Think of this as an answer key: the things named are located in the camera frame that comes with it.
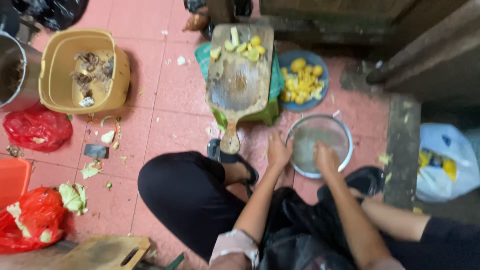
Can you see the person's right hand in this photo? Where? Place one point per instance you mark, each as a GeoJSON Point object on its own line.
{"type": "Point", "coordinates": [325, 159]}

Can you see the person's left hand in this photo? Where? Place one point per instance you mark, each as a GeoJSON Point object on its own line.
{"type": "Point", "coordinates": [278, 152]}

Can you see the wooden board with slot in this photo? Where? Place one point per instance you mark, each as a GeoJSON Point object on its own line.
{"type": "Point", "coordinates": [101, 253]}

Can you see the person's black trousers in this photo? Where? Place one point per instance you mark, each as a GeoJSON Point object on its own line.
{"type": "Point", "coordinates": [187, 198]}

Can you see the person's pink sleeve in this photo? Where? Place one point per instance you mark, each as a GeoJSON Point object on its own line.
{"type": "Point", "coordinates": [235, 245]}

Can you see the black plastic bag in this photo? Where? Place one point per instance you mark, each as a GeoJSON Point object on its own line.
{"type": "Point", "coordinates": [300, 232]}

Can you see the yellow plastic basin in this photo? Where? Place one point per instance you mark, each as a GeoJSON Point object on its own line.
{"type": "Point", "coordinates": [71, 97]}

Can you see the green plastic stool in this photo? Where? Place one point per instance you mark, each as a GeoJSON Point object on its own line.
{"type": "Point", "coordinates": [262, 114]}

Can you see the person's left fingers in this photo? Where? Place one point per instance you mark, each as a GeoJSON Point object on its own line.
{"type": "Point", "coordinates": [273, 139]}

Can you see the small cabbage leaf piece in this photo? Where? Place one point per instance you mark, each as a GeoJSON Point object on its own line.
{"type": "Point", "coordinates": [90, 171]}

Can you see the small red plastic bag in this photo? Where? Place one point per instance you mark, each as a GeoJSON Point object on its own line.
{"type": "Point", "coordinates": [37, 129]}

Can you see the large cabbage leaf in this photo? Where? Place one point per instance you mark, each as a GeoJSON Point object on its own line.
{"type": "Point", "coordinates": [73, 198]}

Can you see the dark plastic bag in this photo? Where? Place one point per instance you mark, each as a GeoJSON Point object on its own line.
{"type": "Point", "coordinates": [56, 11]}

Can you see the steel pot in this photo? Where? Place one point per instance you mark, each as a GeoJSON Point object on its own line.
{"type": "Point", "coordinates": [17, 71]}

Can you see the white cabbage chunk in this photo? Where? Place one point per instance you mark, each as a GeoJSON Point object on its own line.
{"type": "Point", "coordinates": [108, 137]}

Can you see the heap of yellow potato chunks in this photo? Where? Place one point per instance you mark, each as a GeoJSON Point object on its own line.
{"type": "Point", "coordinates": [302, 82]}

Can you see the blue plate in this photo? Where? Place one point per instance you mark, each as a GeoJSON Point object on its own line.
{"type": "Point", "coordinates": [322, 63]}

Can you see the brown vegetable scraps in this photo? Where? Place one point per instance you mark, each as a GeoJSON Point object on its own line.
{"type": "Point", "coordinates": [90, 69]}

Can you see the white and blue plastic bag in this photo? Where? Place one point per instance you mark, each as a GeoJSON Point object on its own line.
{"type": "Point", "coordinates": [446, 161]}

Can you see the large red plastic bag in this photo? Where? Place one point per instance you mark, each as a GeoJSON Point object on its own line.
{"type": "Point", "coordinates": [28, 221]}

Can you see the dark grey flat stone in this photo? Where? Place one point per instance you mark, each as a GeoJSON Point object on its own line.
{"type": "Point", "coordinates": [96, 151]}

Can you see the green mesh cloth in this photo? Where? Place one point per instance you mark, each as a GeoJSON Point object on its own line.
{"type": "Point", "coordinates": [276, 80]}

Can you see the person's black sandal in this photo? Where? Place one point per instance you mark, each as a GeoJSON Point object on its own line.
{"type": "Point", "coordinates": [365, 180]}
{"type": "Point", "coordinates": [221, 155]}

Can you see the person's right black sandal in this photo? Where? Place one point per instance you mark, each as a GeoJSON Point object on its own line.
{"type": "Point", "coordinates": [365, 180]}

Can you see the dark wooden door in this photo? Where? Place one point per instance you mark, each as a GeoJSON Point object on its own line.
{"type": "Point", "coordinates": [412, 41]}

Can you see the person's right fingers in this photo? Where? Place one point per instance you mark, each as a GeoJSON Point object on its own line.
{"type": "Point", "coordinates": [321, 148]}

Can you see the orange plastic stool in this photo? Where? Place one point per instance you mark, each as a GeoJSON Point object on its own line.
{"type": "Point", "coordinates": [13, 180]}

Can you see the round metal sieve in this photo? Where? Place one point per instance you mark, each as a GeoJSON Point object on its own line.
{"type": "Point", "coordinates": [330, 131]}

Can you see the pale potato slices group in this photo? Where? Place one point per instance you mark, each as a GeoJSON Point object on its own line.
{"type": "Point", "coordinates": [243, 47]}

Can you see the green strip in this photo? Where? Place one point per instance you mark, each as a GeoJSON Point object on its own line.
{"type": "Point", "coordinates": [175, 261]}

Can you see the person's left black sandal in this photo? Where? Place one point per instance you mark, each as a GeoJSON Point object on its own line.
{"type": "Point", "coordinates": [221, 155]}

